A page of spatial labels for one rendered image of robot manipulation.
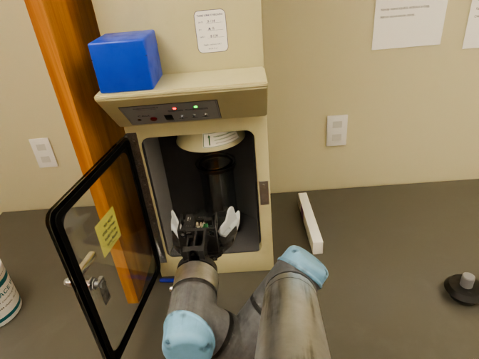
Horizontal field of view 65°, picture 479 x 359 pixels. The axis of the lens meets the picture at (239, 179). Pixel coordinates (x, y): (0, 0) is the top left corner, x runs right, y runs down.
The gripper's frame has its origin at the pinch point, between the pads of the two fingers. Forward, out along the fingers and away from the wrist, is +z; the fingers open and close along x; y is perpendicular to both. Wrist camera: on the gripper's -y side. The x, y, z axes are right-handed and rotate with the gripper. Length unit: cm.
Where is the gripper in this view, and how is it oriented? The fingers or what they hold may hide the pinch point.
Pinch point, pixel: (206, 216)
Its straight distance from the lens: 84.8
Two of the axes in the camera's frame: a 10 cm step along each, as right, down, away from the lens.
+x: -10.0, 0.7, 0.4
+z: 0.0, -5.1, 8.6
